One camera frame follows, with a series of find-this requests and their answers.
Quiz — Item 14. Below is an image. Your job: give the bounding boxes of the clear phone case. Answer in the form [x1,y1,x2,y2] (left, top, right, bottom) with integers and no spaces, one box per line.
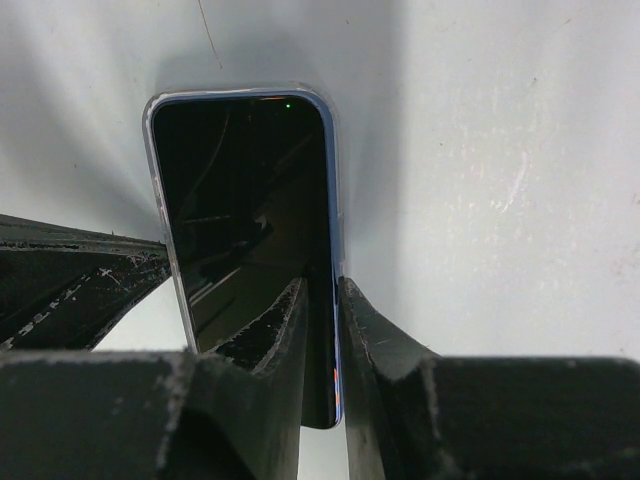
[141,79,349,431]

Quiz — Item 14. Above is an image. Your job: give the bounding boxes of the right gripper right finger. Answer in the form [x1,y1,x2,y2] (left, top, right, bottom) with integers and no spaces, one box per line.
[340,278,639,479]

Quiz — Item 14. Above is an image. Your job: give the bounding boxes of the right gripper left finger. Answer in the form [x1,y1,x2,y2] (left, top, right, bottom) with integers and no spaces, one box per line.
[1,278,308,479]

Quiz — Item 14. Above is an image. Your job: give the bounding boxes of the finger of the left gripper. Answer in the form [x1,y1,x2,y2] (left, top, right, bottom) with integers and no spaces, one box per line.
[1,214,165,250]
[1,247,171,352]

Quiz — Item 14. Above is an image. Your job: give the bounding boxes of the dark blue smartphone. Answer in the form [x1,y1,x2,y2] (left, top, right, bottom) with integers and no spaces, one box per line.
[148,90,346,430]

